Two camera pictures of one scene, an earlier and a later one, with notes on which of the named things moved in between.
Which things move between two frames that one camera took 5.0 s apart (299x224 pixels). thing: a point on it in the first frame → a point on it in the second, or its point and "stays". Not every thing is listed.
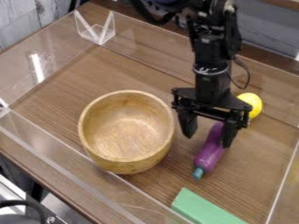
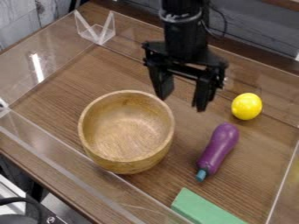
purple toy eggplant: x=211 y=155 stays
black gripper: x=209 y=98 → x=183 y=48
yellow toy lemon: x=252 y=100 stays
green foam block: x=203 y=211 stays
